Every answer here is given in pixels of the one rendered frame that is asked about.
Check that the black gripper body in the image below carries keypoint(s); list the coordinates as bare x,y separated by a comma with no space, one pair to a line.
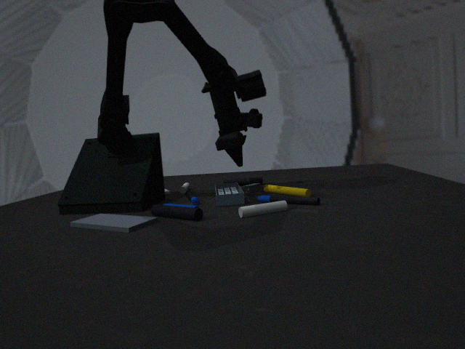
228,136

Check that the yellow cylinder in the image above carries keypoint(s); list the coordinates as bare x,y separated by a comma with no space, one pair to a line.
300,192

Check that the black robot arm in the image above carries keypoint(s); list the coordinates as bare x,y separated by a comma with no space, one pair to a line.
223,81

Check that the white cylinder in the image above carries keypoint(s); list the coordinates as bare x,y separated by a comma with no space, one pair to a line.
184,188
247,211

